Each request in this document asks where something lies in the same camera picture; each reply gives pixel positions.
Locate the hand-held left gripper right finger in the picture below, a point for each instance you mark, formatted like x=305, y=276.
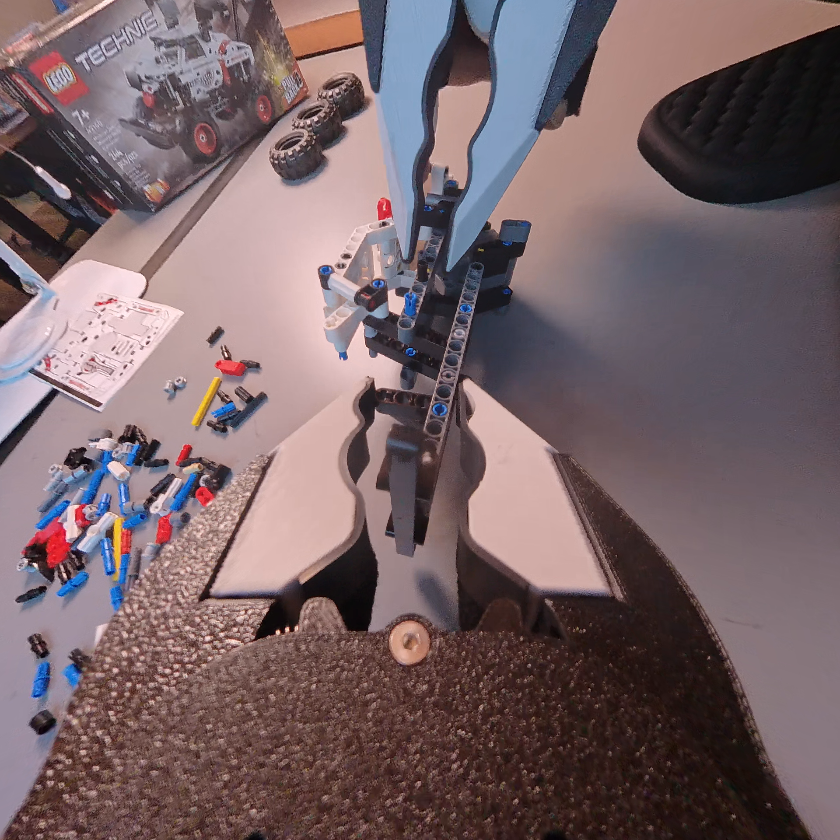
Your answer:
x=538, y=518

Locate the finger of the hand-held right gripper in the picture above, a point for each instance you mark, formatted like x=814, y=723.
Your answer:
x=407, y=98
x=525, y=79

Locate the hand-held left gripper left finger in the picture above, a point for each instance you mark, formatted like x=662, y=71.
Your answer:
x=289, y=518

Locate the toy truck chassis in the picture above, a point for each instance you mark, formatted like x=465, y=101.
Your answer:
x=453, y=341

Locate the person's right forearm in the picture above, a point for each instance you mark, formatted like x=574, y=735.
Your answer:
x=754, y=118

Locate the grey desk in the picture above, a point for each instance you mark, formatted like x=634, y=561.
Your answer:
x=656, y=394

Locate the black toy tyre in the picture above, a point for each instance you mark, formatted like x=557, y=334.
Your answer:
x=285, y=164
x=328, y=131
x=351, y=105

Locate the wooden board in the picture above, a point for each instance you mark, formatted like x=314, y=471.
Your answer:
x=321, y=40

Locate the yellow toy axle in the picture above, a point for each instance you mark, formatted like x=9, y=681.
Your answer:
x=205, y=401

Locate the red toy beam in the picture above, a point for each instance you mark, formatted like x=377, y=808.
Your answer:
x=229, y=367

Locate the pile of small toy pieces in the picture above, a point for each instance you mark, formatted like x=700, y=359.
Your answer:
x=98, y=525

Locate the toy truck box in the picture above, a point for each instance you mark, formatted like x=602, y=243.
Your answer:
x=164, y=98

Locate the white sticker sheet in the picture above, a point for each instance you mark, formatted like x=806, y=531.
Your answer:
x=111, y=341

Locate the white book stand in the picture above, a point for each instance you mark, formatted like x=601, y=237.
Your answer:
x=98, y=282

